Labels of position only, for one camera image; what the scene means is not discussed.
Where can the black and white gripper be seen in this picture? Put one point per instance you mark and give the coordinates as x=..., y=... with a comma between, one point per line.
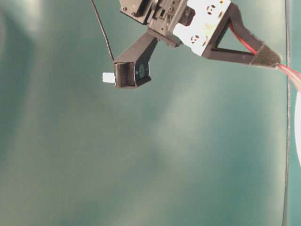
x=213, y=29

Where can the red plastic spoon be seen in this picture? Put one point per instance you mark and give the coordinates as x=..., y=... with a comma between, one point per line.
x=292, y=74

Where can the white round bowl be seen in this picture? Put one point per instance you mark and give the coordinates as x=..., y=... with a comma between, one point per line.
x=297, y=125

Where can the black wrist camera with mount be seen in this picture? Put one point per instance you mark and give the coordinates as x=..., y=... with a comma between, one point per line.
x=131, y=68

